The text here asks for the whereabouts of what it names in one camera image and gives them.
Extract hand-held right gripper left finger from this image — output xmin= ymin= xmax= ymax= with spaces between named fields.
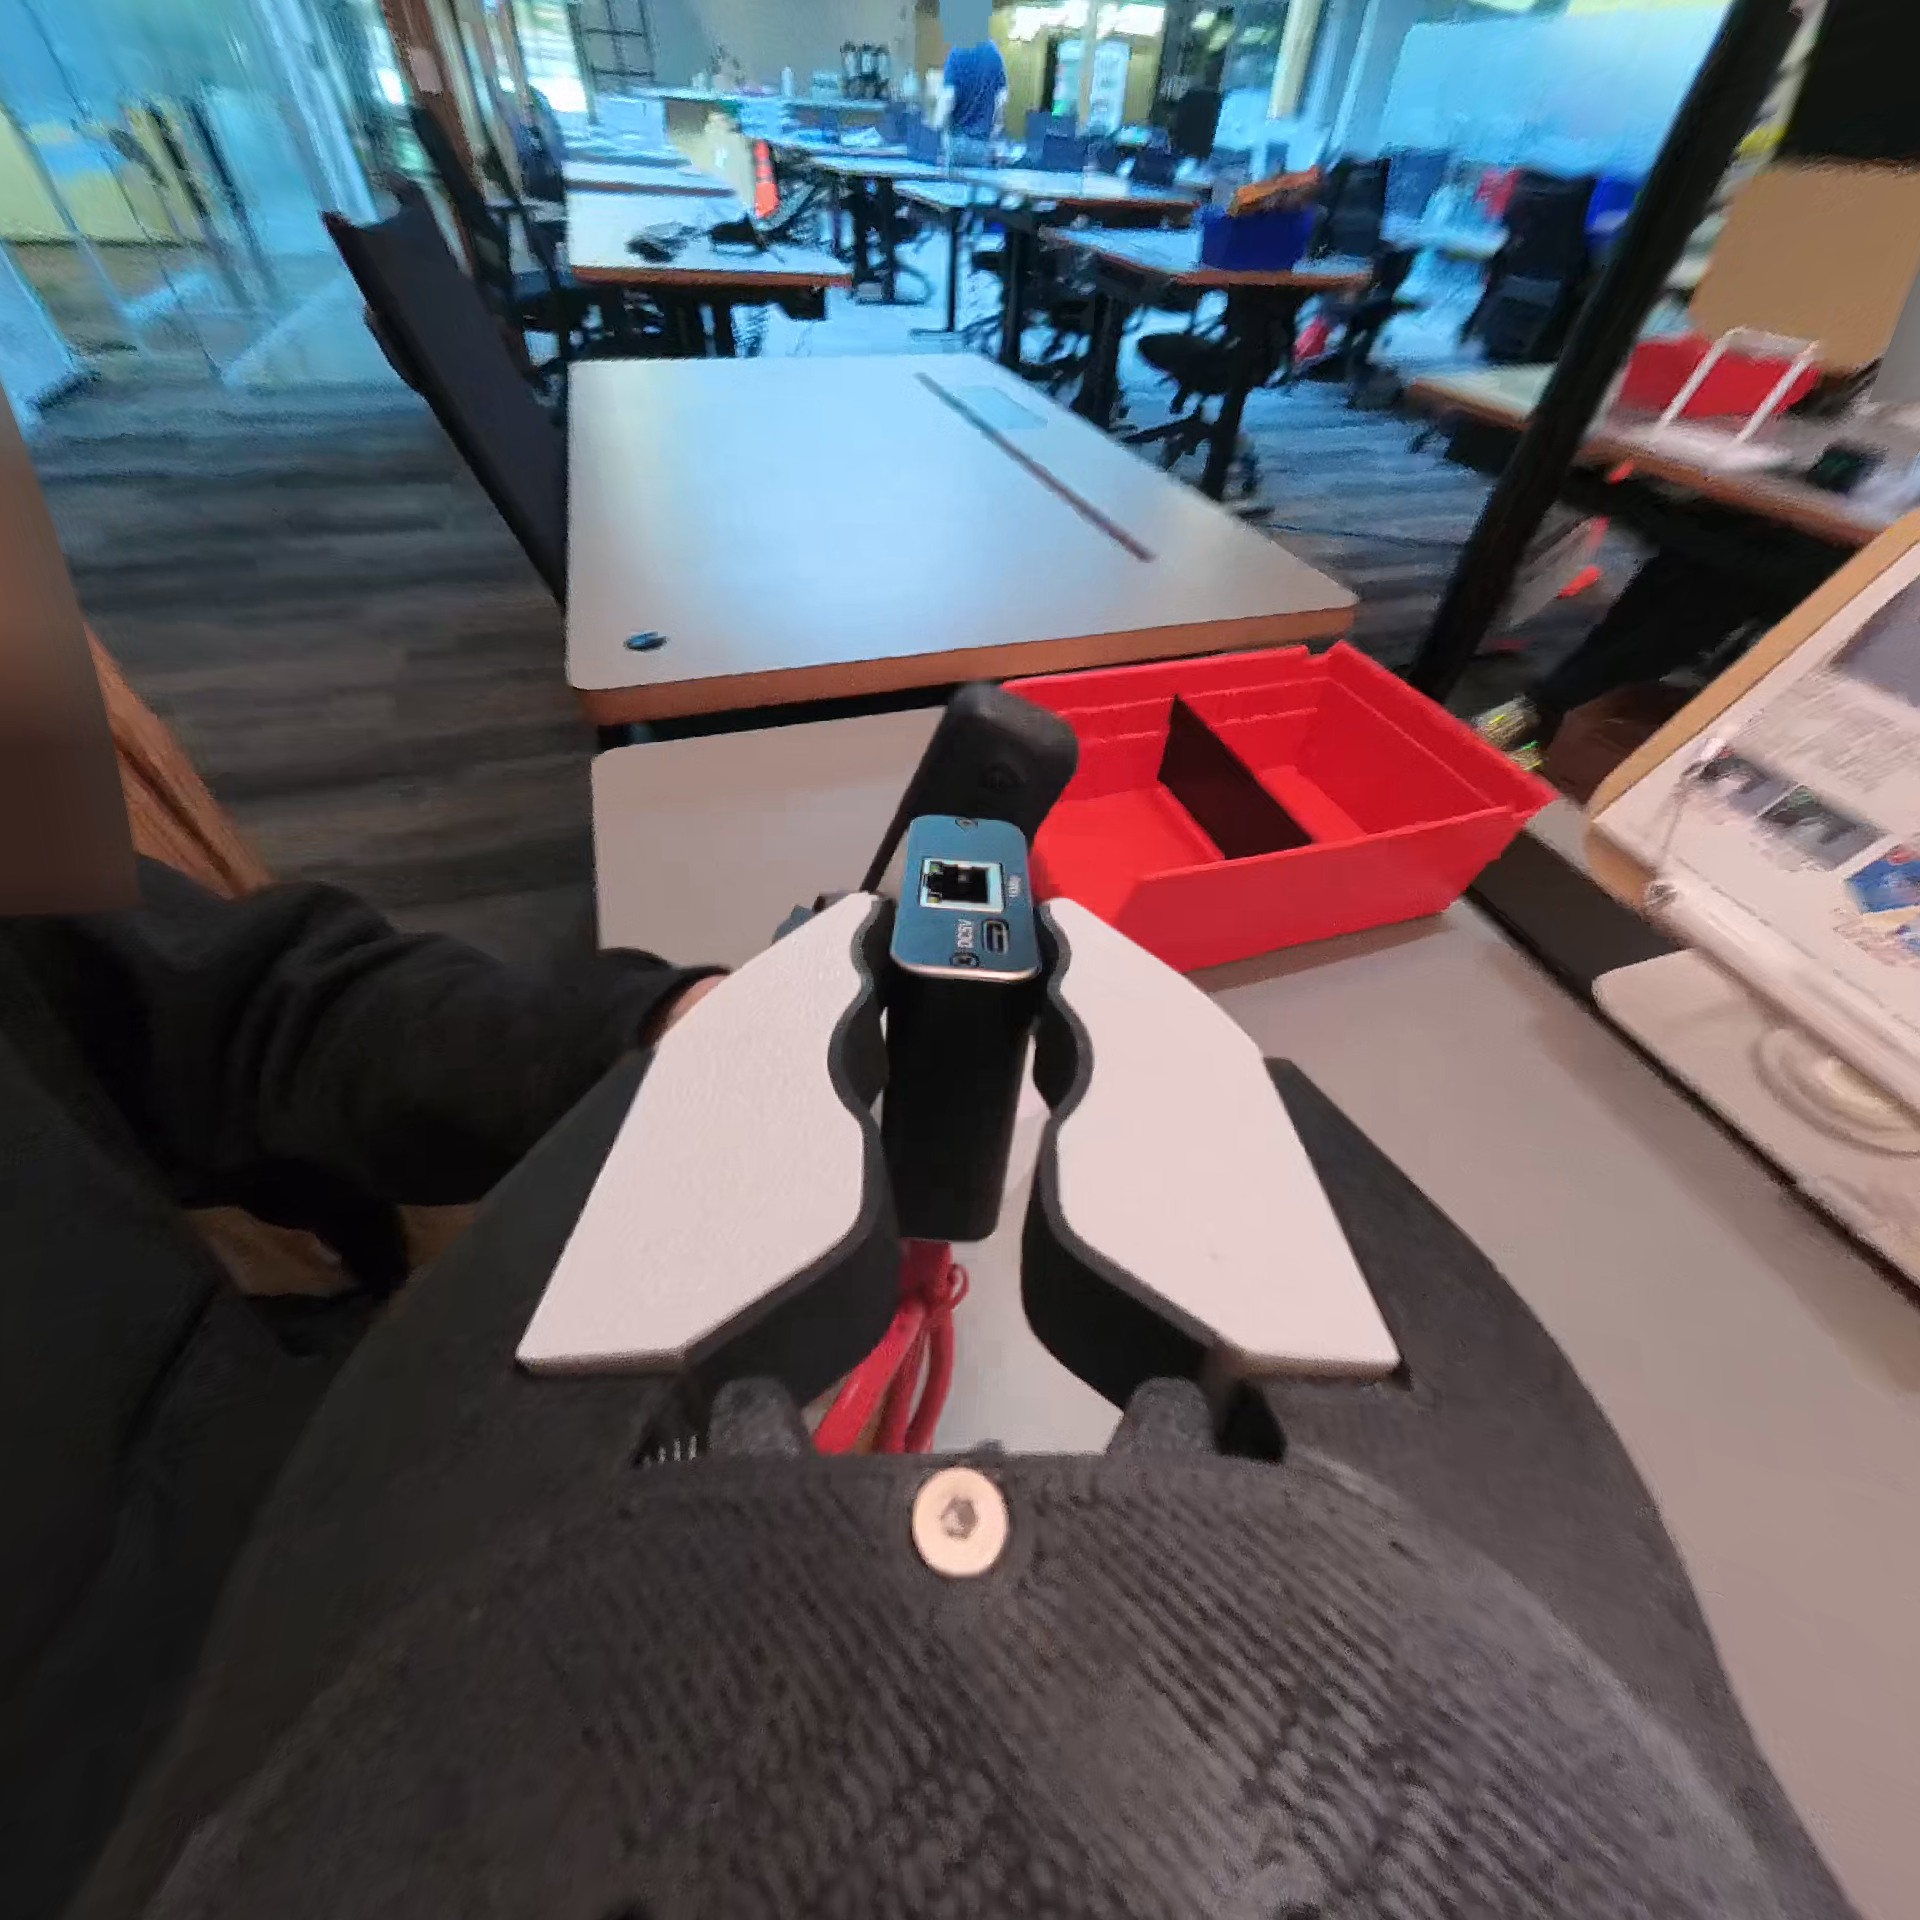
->
xmin=512 ymin=892 xmax=906 ymax=1402

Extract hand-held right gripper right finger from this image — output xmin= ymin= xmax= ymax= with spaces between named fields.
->
xmin=1022 ymin=897 xmax=1404 ymax=1408

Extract red ethernet cable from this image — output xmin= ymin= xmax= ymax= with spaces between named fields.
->
xmin=814 ymin=1236 xmax=972 ymax=1457

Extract black port adapter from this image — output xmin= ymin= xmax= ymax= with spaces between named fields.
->
xmin=880 ymin=815 xmax=1046 ymax=1243

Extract person's left forearm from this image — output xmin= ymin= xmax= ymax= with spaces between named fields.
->
xmin=150 ymin=878 xmax=730 ymax=1291

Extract black bin divider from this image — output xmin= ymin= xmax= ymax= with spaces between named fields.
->
xmin=1155 ymin=697 xmax=1316 ymax=862

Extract white desk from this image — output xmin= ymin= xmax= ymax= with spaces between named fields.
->
xmin=564 ymin=352 xmax=1359 ymax=730

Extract red plastic bin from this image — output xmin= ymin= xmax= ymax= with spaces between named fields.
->
xmin=1000 ymin=643 xmax=1562 ymax=975

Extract black flat pad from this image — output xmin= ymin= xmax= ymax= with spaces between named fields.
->
xmin=1470 ymin=832 xmax=1712 ymax=994

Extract wood-top office desk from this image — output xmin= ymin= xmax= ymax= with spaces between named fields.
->
xmin=1039 ymin=224 xmax=1375 ymax=497

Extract white stand base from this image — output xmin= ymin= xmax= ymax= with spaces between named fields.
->
xmin=1592 ymin=950 xmax=1920 ymax=1291

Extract blue storage bin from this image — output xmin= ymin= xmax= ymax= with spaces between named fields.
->
xmin=1200 ymin=202 xmax=1320 ymax=274

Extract black office chair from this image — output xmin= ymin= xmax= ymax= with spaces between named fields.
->
xmin=322 ymin=180 xmax=571 ymax=601

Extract person's black sweatshirt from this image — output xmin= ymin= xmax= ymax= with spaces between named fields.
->
xmin=0 ymin=862 xmax=392 ymax=1920

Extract printed instruction sheet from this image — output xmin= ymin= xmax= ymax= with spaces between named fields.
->
xmin=1587 ymin=510 xmax=1920 ymax=1081

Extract black pole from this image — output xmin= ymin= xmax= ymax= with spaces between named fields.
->
xmin=1411 ymin=0 xmax=1800 ymax=703

